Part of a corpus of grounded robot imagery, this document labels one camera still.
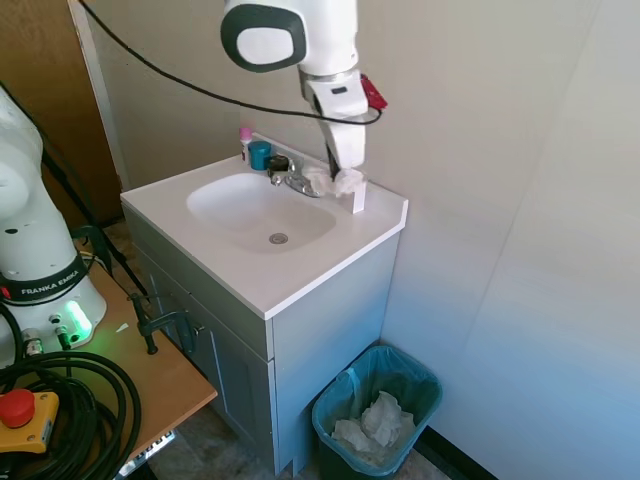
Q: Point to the white tissue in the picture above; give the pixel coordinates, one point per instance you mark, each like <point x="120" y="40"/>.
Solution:
<point x="345" y="183"/>

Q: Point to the pink capped white bottle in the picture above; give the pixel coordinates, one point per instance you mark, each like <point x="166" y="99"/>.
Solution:
<point x="244" y="142"/>

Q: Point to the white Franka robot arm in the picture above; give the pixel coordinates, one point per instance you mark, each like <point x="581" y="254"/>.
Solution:
<point x="325" y="35"/>

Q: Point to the yellow emergency stop button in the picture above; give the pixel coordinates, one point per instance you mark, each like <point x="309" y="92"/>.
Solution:
<point x="30" y="425"/>

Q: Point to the small crumpled binned tissue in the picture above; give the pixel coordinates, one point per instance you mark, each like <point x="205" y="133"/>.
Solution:
<point x="352" y="435"/>

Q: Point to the white vanity sink top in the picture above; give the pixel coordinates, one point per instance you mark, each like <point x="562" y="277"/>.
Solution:
<point x="325" y="260"/>

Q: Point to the brown wooden door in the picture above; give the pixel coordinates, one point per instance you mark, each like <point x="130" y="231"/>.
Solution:
<point x="50" y="75"/>

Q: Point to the white cardboard box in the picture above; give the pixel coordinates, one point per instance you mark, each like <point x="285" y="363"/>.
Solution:
<point x="359" y="201"/>

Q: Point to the teal plastic cup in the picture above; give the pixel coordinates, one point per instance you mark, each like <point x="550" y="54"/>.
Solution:
<point x="259" y="156"/>

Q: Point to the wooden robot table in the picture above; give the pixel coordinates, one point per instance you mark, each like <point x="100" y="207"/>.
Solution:
<point x="165" y="380"/>

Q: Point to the grey vanity cabinet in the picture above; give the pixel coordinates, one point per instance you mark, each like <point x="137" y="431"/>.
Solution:
<point x="325" y="340"/>

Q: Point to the dark green trash bin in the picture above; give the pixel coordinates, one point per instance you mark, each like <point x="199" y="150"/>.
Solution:
<point x="330" y="452"/>

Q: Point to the chrome sink faucet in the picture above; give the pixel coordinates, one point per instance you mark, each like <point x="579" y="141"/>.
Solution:
<point x="300" y="184"/>

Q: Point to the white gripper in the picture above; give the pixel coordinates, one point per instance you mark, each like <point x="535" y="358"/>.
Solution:
<point x="345" y="140"/>

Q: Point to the white paper scrap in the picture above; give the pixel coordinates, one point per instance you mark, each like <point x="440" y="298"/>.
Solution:
<point x="122" y="328"/>

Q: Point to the chrome sink drain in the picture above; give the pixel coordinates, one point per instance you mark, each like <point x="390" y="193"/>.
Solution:
<point x="278" y="238"/>

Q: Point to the teal plastic bin liner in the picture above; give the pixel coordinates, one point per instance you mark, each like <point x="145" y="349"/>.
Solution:
<point x="400" y="361"/>

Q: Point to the black C-clamp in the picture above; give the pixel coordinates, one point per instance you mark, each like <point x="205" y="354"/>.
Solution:
<point x="165" y="324"/>
<point x="95" y="240"/>

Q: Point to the white door frame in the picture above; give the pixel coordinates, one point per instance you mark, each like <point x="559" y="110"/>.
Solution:
<point x="95" y="75"/>

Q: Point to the dark round jar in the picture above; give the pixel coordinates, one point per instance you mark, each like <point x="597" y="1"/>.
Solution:
<point x="277" y="163"/>

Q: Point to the large crumpled binned tissue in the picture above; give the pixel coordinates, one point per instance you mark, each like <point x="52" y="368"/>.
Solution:
<point x="387" y="417"/>

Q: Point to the red grey wrist camera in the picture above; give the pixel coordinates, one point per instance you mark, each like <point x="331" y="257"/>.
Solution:
<point x="375" y="92"/>

